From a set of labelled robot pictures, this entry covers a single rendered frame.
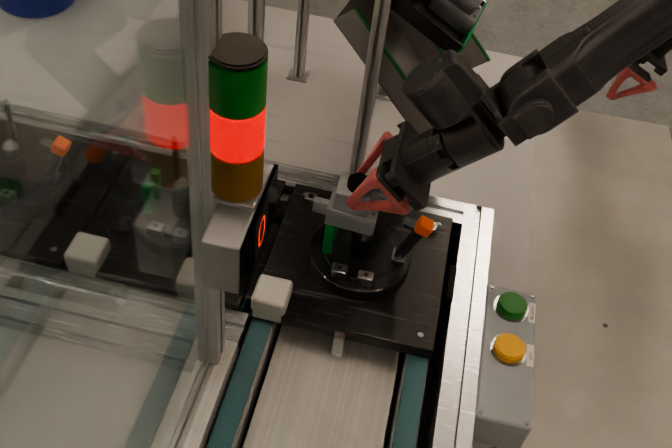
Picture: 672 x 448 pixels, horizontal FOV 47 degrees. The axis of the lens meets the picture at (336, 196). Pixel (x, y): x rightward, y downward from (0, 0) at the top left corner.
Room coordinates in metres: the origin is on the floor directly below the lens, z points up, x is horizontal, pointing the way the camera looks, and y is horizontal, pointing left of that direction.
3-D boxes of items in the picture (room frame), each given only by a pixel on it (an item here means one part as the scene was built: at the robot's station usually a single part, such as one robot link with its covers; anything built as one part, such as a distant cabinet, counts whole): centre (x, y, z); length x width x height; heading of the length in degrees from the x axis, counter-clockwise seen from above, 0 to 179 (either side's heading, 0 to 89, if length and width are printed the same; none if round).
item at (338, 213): (0.69, -0.02, 1.09); 0.08 x 0.04 x 0.07; 83
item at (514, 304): (0.66, -0.26, 0.96); 0.04 x 0.04 x 0.02
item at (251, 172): (0.52, 0.10, 1.28); 0.05 x 0.05 x 0.05
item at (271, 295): (0.61, 0.07, 0.97); 0.05 x 0.05 x 0.04; 84
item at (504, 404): (0.59, -0.25, 0.93); 0.21 x 0.07 x 0.06; 174
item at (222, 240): (0.52, 0.10, 1.29); 0.12 x 0.05 x 0.25; 174
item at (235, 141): (0.52, 0.10, 1.33); 0.05 x 0.05 x 0.05
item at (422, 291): (0.69, -0.04, 0.96); 0.24 x 0.24 x 0.02; 84
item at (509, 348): (0.59, -0.25, 0.96); 0.04 x 0.04 x 0.02
